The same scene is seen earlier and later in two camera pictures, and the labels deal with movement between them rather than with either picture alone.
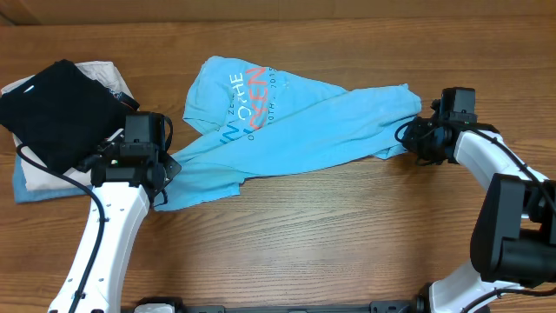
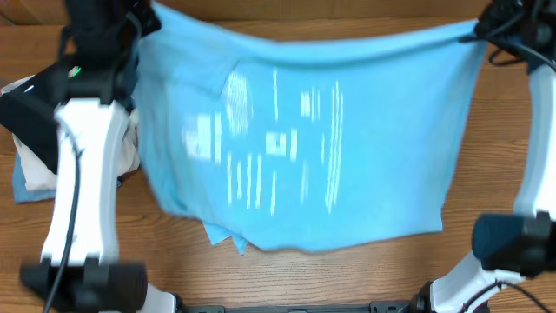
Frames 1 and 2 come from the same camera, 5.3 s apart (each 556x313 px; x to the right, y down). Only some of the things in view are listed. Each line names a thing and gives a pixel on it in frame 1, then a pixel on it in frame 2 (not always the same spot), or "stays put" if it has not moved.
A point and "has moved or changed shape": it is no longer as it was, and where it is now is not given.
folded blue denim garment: x=22 y=195 stays put
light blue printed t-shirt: x=245 y=116 has moved or changed shape
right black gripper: x=410 y=143 to x=482 y=26
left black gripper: x=172 y=166 to x=148 y=16
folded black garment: x=62 y=115 stays put
